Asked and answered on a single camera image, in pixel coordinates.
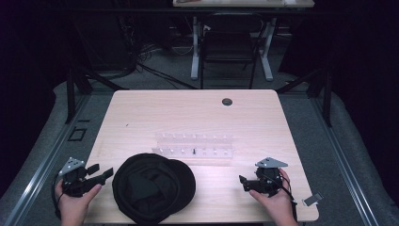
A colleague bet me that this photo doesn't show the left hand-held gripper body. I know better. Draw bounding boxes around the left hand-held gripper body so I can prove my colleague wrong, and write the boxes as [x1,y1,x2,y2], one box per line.
[57,156,97,199]

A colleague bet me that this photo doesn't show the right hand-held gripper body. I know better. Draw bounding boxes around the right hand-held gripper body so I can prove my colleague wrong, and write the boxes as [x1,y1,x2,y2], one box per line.
[252,156,289,198]

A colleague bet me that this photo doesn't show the person's left hand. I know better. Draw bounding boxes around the person's left hand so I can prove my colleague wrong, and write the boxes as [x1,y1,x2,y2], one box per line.
[55,180,104,226]

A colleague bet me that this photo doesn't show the person's right hand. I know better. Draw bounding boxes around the person's right hand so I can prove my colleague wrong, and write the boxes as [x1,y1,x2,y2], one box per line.
[248,167,299,226]

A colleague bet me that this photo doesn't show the black cap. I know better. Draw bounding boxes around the black cap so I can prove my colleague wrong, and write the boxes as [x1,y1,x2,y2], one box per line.
[111,153,197,226]

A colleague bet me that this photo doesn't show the clear acrylic rack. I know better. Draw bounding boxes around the clear acrylic rack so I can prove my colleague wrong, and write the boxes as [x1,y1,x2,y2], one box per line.
[152,132,235,160]

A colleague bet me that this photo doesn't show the black metal stand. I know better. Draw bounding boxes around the black metal stand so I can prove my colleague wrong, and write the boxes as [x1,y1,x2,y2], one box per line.
[275,64,334,128]
[64,18,130,124]

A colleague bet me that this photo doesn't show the black chair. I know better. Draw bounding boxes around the black chair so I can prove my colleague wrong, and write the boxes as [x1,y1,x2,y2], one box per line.
[199,12,265,90]

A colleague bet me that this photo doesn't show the white-legged desk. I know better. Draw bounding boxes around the white-legged desk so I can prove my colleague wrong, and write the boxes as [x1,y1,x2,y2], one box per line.
[171,0,316,82]

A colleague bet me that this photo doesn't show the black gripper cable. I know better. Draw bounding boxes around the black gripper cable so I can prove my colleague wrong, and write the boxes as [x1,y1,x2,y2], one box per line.
[263,174,299,222]
[51,172,65,220]

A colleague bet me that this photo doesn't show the aluminium floor rail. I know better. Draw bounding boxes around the aluminium floor rail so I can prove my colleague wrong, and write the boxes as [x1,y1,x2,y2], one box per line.
[309,93,381,226]
[2,92,92,226]

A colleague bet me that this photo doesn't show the black floor cables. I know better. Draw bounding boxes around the black floor cables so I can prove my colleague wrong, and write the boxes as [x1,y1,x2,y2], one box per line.
[123,15,199,90]

